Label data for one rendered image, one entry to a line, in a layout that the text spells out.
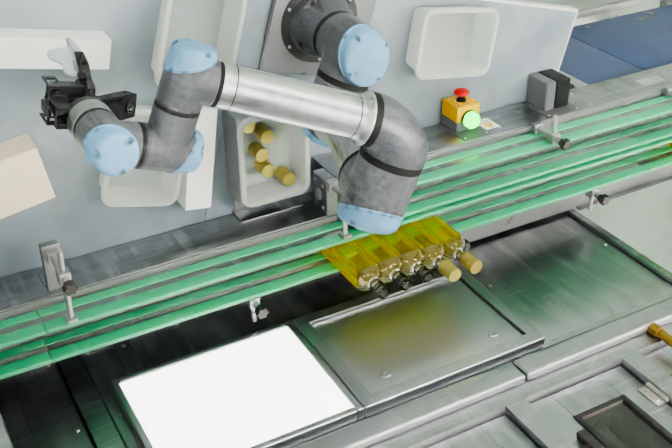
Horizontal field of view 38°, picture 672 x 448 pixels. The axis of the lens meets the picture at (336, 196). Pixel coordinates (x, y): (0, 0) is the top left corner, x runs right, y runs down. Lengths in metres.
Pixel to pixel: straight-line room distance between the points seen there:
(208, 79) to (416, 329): 0.94
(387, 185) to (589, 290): 0.94
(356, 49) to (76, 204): 0.69
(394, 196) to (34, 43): 0.75
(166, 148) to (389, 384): 0.80
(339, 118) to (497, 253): 1.07
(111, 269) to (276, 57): 0.59
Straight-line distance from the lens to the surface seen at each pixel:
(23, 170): 2.02
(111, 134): 1.50
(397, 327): 2.24
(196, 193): 2.18
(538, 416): 2.08
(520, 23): 2.57
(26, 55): 1.95
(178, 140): 1.55
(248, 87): 1.54
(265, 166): 2.22
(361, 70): 2.02
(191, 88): 1.52
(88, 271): 2.16
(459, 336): 2.22
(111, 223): 2.21
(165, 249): 2.20
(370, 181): 1.66
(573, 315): 2.38
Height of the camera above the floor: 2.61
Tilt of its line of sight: 50 degrees down
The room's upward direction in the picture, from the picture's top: 132 degrees clockwise
